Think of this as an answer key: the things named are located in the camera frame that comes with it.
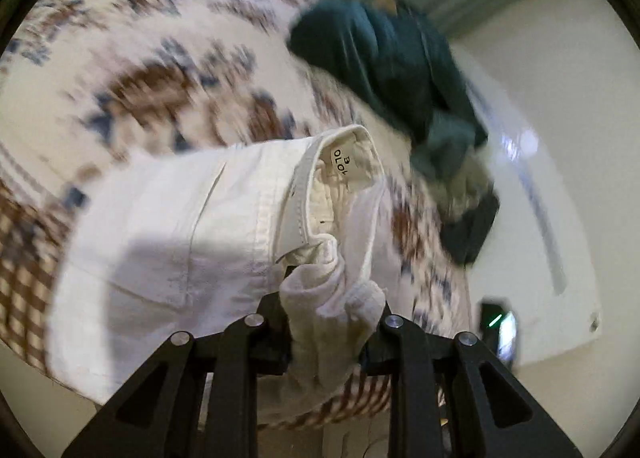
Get white pants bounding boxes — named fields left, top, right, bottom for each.
left=46, top=126, right=397, bottom=418

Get white headboard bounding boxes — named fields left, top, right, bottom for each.
left=452, top=44, right=602, bottom=366

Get dark clothes pile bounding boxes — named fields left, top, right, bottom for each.
left=432, top=155, right=500, bottom=266

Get dark teal plush blanket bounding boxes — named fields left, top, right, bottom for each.
left=288, top=0, right=488, bottom=182

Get floral bed blanket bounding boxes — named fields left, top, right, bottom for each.
left=1, top=0, right=469, bottom=428

